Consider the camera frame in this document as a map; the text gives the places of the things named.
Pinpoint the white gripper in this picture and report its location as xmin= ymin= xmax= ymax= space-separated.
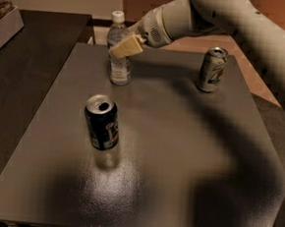
xmin=108 ymin=6 xmax=172 ymax=59

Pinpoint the clear plastic water bottle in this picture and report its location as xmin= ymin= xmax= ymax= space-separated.
xmin=107 ymin=10 xmax=131 ymax=86

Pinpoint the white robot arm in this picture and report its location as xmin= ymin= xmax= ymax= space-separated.
xmin=109 ymin=0 xmax=285 ymax=111

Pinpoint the dark blue soda can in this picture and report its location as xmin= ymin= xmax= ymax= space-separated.
xmin=85 ymin=94 xmax=119 ymax=150

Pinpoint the white green soda can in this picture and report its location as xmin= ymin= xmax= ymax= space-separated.
xmin=196 ymin=47 xmax=229 ymax=93

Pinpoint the dark side table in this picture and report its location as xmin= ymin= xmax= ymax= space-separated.
xmin=0 ymin=10 xmax=93 ymax=173

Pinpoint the grey box with snacks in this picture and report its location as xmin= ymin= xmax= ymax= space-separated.
xmin=0 ymin=0 xmax=25 ymax=49

